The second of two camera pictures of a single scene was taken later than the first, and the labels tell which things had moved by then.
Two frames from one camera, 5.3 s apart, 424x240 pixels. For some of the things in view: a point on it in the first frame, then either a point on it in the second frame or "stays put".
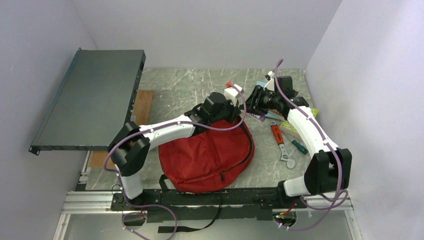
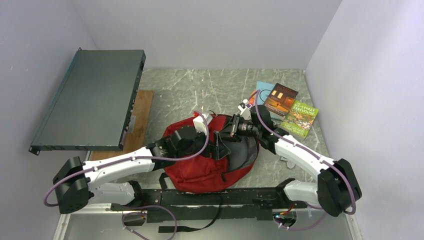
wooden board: (140, 115) stays put
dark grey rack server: (93, 103) stays put
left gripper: (233, 104) → (216, 150)
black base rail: (206, 204) stays put
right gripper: (256, 107) → (230, 131)
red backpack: (206, 160) stays put
